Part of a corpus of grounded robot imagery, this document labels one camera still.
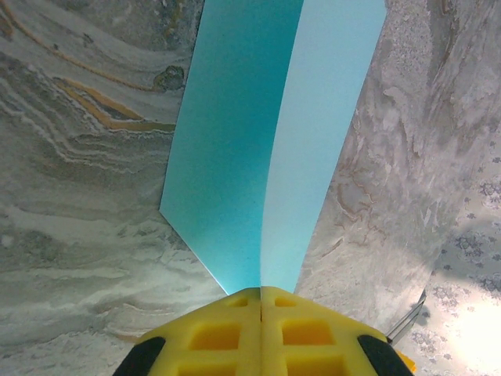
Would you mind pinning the light blue paper sheet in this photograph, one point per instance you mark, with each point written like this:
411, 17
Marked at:
235, 156

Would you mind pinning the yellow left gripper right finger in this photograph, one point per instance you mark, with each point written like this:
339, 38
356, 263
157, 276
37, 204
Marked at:
309, 340

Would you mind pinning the aluminium frame post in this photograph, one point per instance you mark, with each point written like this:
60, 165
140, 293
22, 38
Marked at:
411, 317

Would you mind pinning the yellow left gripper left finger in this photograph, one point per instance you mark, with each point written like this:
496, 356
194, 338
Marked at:
215, 340

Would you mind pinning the orange toy brick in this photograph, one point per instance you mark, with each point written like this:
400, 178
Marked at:
407, 358

